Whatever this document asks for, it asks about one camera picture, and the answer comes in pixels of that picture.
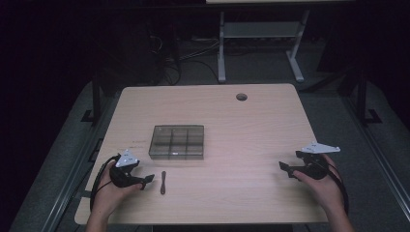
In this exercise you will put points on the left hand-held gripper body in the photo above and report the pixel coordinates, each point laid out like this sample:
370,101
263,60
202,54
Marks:
124,175

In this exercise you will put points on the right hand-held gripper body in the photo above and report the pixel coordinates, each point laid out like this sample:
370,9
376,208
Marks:
314,169

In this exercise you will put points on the clear plastic compartment box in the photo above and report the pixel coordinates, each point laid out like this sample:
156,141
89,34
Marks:
176,142

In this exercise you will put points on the person's right hand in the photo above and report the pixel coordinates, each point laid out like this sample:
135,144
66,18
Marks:
322,190

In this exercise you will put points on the person's left hand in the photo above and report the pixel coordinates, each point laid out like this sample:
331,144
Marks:
108,196

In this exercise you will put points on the grey tape strip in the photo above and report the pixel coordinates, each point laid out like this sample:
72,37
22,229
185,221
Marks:
84,194

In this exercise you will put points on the black metal stand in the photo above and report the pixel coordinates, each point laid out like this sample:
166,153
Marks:
362,96
95,96

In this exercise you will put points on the grey metal floor rail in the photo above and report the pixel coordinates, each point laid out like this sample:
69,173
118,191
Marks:
380,154
69,180

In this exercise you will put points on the white desk with metal frame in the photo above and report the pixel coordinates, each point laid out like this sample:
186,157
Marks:
261,29

